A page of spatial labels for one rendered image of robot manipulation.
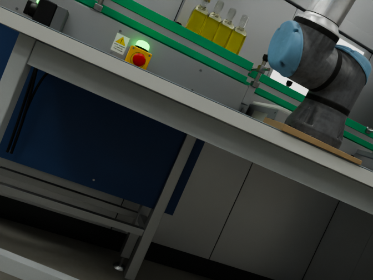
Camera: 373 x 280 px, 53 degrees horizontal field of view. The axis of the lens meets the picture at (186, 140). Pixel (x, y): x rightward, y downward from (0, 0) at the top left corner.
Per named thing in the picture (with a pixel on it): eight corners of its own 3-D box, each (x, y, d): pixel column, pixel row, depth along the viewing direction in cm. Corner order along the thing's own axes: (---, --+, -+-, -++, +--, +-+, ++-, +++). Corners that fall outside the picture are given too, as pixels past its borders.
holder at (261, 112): (270, 136, 151) (278, 119, 151) (309, 150, 125) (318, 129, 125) (235, 120, 146) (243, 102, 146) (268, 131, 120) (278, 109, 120)
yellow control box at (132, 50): (140, 75, 124) (149, 55, 124) (143, 76, 117) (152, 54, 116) (120, 66, 122) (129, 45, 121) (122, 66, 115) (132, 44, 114)
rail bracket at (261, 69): (244, 87, 147) (257, 58, 146) (264, 89, 131) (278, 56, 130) (238, 84, 146) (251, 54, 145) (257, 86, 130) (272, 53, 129)
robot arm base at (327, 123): (348, 154, 90) (368, 117, 88) (293, 128, 88) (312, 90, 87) (324, 145, 105) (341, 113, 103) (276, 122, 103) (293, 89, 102)
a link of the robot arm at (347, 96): (361, 116, 92) (387, 66, 90) (322, 94, 87) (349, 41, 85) (329, 107, 103) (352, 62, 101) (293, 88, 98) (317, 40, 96)
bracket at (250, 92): (239, 104, 145) (246, 88, 145) (249, 106, 136) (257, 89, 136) (231, 100, 144) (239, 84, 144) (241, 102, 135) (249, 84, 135)
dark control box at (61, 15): (59, 39, 116) (69, 13, 115) (57, 36, 108) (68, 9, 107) (32, 26, 113) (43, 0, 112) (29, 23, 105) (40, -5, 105)
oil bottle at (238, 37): (222, 80, 151) (244, 31, 150) (227, 80, 146) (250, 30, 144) (210, 74, 150) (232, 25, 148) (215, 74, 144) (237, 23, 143)
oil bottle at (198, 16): (185, 61, 146) (206, 11, 144) (188, 61, 140) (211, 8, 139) (172, 55, 144) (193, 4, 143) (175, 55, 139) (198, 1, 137)
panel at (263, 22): (333, 115, 182) (363, 51, 180) (337, 116, 179) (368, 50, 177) (170, 32, 154) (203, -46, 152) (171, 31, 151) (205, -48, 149)
